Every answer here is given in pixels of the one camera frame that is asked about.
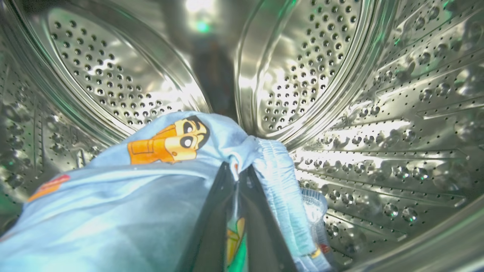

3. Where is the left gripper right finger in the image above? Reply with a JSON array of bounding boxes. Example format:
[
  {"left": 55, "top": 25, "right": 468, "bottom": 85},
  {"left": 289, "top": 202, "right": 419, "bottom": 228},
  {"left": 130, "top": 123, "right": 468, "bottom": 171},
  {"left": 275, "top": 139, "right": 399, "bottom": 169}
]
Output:
[{"left": 238, "top": 166, "right": 298, "bottom": 272}]

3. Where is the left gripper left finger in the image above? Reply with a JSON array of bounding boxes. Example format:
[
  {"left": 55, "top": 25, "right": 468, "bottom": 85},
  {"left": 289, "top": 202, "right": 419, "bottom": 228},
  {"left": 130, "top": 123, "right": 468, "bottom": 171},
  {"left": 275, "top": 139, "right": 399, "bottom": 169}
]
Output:
[{"left": 178, "top": 162, "right": 237, "bottom": 272}]

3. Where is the blue cartoon print garment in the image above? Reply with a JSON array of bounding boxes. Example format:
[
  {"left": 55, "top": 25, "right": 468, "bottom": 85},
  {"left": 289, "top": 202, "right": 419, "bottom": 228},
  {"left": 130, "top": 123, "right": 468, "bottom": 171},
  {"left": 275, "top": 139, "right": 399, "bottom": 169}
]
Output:
[{"left": 0, "top": 111, "right": 333, "bottom": 272}]

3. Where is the steel perforated washer drum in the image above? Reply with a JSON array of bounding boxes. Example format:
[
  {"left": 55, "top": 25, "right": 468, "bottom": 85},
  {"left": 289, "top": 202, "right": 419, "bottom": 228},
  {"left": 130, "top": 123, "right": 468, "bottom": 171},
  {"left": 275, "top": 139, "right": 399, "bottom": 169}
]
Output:
[{"left": 0, "top": 0, "right": 484, "bottom": 272}]

